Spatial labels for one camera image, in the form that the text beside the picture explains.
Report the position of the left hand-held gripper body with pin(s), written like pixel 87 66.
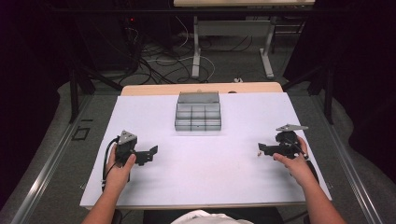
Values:
pixel 125 147

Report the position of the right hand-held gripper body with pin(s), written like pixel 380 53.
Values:
pixel 287 143

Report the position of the person's right hand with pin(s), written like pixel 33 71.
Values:
pixel 295 168

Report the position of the person's left hand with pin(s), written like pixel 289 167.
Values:
pixel 117 174

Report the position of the white table mat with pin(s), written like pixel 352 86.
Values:
pixel 202 168

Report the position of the clear tiered plastic organizer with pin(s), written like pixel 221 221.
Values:
pixel 198 112

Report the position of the black metal stand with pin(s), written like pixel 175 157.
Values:
pixel 323 90
pixel 77 90

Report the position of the small white floor plug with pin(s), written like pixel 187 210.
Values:
pixel 238 80

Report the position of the wooden table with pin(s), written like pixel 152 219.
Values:
pixel 202 88

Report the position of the person's white shirt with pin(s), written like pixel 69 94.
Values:
pixel 211 217

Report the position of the dark computer tower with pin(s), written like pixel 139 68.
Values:
pixel 115 40

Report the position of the desk with white legs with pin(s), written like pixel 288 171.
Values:
pixel 236 28

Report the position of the metal floor rail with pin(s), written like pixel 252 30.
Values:
pixel 345 168
pixel 46 174

